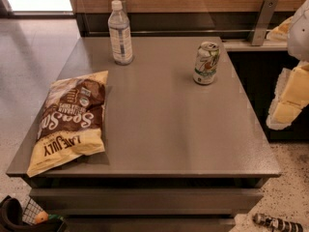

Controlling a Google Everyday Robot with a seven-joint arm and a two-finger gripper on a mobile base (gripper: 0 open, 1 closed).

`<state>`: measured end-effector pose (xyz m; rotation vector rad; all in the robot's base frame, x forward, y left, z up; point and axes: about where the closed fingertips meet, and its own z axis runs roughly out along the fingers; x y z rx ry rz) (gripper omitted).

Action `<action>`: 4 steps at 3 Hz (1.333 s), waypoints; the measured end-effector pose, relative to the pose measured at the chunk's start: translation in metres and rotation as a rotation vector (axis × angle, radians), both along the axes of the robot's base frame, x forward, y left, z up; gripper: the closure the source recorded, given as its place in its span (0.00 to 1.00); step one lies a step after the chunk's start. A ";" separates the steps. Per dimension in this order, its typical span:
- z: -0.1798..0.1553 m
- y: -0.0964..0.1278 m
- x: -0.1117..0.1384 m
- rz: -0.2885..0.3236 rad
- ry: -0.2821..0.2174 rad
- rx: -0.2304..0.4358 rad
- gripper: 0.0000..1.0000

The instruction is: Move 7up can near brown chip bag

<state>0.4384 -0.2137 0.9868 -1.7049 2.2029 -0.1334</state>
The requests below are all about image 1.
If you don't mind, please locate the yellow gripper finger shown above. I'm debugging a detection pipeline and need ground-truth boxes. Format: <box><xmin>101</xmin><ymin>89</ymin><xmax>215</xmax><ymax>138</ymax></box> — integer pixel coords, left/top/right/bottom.
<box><xmin>267</xmin><ymin>16</ymin><xmax>293</xmax><ymax>42</ymax></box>
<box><xmin>267</xmin><ymin>61</ymin><xmax>309</xmax><ymax>131</ymax></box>

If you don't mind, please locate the grey cabinet drawer front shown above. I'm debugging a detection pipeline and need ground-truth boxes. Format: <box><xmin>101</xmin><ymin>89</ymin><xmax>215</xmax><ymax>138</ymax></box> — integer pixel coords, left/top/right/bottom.
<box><xmin>30</xmin><ymin>188</ymin><xmax>263</xmax><ymax>215</ymax></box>

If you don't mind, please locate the clear plastic water bottle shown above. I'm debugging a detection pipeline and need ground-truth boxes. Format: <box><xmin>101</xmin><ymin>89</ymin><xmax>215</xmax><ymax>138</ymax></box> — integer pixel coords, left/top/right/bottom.
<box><xmin>108</xmin><ymin>0</ymin><xmax>133</xmax><ymax>65</ymax></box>

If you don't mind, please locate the black bag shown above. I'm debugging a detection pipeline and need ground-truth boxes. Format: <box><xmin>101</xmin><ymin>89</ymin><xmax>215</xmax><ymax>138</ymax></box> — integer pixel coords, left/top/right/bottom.
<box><xmin>0</xmin><ymin>195</ymin><xmax>67</xmax><ymax>232</ymax></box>

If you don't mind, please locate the green white 7up can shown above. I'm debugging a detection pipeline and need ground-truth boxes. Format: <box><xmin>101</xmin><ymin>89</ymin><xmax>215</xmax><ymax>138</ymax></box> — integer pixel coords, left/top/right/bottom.
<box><xmin>193</xmin><ymin>42</ymin><xmax>220</xmax><ymax>85</ymax></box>

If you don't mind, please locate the grey metal bracket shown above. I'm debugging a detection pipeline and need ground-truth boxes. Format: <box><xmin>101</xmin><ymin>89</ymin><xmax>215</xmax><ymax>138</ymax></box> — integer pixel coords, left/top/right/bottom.
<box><xmin>248</xmin><ymin>0</ymin><xmax>279</xmax><ymax>46</ymax></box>

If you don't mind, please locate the black white striped cylinder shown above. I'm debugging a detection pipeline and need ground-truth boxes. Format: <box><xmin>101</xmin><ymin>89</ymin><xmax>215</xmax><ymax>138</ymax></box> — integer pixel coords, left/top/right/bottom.
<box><xmin>253</xmin><ymin>214</ymin><xmax>304</xmax><ymax>232</ymax></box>

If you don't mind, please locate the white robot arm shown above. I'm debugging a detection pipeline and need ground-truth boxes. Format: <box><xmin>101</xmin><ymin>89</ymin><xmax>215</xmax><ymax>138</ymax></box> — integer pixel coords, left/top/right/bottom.
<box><xmin>266</xmin><ymin>0</ymin><xmax>309</xmax><ymax>131</ymax></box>

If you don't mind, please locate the brown yellow chip bag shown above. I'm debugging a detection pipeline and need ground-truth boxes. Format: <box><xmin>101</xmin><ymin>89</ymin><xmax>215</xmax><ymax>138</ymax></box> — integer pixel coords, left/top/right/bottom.
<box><xmin>27</xmin><ymin>71</ymin><xmax>108</xmax><ymax>177</ymax></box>

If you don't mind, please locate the wire basket with orange ball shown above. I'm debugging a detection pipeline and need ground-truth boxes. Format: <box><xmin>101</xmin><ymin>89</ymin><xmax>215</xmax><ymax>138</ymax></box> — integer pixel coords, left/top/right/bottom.
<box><xmin>22</xmin><ymin>197</ymin><xmax>48</xmax><ymax>225</ymax></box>

